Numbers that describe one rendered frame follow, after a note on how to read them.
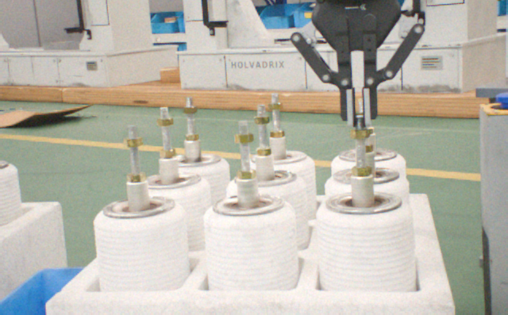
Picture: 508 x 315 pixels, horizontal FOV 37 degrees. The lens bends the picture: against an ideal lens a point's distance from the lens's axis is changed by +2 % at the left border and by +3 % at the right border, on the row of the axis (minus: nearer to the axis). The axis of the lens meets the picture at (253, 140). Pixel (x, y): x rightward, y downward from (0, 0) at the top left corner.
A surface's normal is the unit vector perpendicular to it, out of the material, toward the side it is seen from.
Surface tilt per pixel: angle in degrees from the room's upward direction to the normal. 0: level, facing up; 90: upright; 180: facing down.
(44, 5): 90
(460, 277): 0
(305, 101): 90
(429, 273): 0
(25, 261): 90
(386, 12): 90
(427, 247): 0
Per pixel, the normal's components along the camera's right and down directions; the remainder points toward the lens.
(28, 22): 0.79, 0.05
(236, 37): -0.61, 0.18
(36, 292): 0.98, -0.07
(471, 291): -0.07, -0.98
